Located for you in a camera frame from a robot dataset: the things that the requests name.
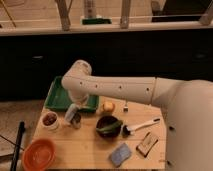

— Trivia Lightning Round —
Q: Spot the light blue towel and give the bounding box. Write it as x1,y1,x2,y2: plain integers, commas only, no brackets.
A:
64,104,78,122

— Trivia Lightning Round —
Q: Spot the green plastic tray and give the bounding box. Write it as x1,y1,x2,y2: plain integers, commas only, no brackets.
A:
45,76,99,113

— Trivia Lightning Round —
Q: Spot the green cucumber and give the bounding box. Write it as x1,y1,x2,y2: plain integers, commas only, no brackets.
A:
96,120,123,134

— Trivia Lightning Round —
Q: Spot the blue sponge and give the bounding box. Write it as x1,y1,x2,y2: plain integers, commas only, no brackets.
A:
109,143,132,167

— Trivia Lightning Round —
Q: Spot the dark bowl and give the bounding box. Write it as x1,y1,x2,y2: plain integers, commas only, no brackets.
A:
96,116,123,138

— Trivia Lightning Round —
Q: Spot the black pole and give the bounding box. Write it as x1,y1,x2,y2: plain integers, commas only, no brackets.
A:
10,121,25,171

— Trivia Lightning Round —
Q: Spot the yellow apple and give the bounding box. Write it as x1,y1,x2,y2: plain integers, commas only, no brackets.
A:
100,101,115,114

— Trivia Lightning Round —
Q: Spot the green base stand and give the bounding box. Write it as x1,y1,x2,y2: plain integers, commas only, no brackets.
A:
82,18,112,25

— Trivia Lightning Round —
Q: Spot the brown white box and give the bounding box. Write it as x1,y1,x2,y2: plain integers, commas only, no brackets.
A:
136,132,158,157

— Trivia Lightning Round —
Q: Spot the orange plastic bowl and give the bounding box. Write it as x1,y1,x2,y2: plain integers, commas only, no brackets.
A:
22,138,55,171

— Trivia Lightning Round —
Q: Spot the metal fork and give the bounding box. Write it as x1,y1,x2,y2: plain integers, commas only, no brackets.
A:
123,103,129,113

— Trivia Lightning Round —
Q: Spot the small white bowl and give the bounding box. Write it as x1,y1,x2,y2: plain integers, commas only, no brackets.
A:
41,112,59,130

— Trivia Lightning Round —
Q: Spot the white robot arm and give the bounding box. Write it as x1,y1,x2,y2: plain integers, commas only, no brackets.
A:
62,60,213,171

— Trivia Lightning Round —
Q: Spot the small metal cup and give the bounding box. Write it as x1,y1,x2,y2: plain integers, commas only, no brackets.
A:
71,114,81,129

